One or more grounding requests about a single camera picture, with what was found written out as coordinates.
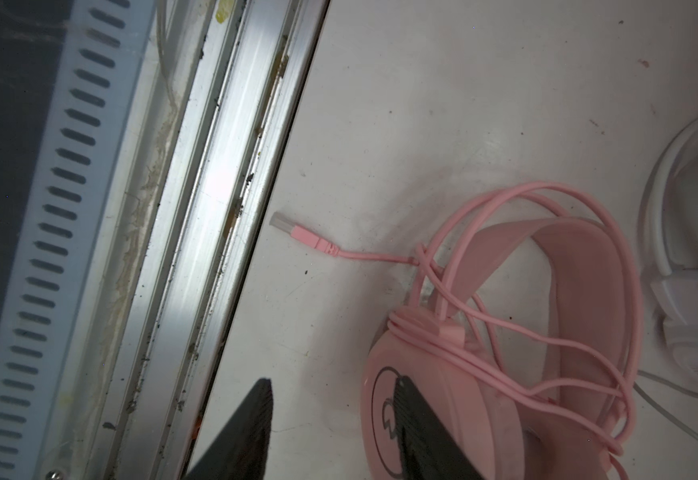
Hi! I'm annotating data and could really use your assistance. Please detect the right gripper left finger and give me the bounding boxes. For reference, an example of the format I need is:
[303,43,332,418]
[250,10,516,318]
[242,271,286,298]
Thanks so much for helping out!
[184,378,274,480]

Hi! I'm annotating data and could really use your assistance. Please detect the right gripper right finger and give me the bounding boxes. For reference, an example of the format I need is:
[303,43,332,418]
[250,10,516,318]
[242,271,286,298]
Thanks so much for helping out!
[393,376,484,480]

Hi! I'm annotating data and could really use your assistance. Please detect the pink headphone cable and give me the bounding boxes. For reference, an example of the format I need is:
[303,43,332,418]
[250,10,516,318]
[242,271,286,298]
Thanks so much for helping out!
[269,182,644,480]

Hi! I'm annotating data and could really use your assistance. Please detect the pink cat-ear headphones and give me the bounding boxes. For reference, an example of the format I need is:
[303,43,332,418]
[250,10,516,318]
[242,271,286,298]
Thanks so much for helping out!
[360,217,642,479]

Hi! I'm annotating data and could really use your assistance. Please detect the aluminium front rail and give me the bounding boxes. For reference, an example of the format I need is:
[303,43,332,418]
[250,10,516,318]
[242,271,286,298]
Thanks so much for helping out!
[37,1,327,479]

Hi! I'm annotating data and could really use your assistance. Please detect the slotted grey cable duct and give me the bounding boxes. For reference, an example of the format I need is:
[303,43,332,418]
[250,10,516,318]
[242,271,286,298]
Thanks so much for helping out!
[0,1,156,479]

